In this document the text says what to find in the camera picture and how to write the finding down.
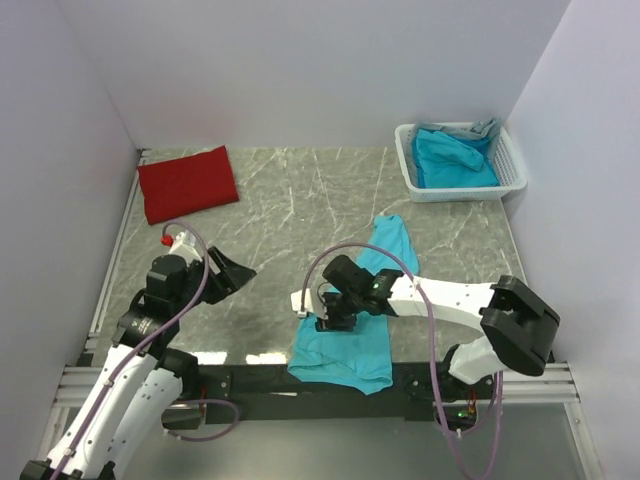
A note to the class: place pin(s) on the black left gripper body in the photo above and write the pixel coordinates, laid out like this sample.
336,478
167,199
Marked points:
195,272

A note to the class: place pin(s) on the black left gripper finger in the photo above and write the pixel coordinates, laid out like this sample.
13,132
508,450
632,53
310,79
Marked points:
220,293
228,274

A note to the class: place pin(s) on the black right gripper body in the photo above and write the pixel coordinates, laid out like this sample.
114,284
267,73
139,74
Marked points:
349,301

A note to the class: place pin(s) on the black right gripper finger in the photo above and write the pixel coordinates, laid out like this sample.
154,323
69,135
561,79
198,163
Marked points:
322,323
344,321

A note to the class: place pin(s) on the light blue t-shirt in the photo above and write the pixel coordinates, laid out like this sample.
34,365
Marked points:
360,359

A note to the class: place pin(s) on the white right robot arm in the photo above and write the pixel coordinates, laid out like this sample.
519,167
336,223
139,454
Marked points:
516,325

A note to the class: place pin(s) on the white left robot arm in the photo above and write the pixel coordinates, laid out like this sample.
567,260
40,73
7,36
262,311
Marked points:
142,375

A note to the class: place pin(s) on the folded red t-shirt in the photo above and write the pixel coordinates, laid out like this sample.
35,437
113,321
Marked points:
179,187

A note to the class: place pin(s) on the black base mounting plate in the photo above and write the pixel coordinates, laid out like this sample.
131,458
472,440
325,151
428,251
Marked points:
270,392

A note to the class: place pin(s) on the blue t-shirt in basket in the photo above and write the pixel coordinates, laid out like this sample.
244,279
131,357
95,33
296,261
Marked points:
447,161

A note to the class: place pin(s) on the white plastic laundry basket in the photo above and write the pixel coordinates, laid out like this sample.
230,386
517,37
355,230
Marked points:
506,162

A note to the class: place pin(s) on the grey t-shirt in basket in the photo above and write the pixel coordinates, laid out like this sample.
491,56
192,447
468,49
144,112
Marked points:
475,131

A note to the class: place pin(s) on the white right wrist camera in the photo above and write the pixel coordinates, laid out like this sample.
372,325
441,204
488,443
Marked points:
305,303

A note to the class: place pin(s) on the aluminium frame rail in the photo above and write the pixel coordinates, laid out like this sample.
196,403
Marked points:
556,385

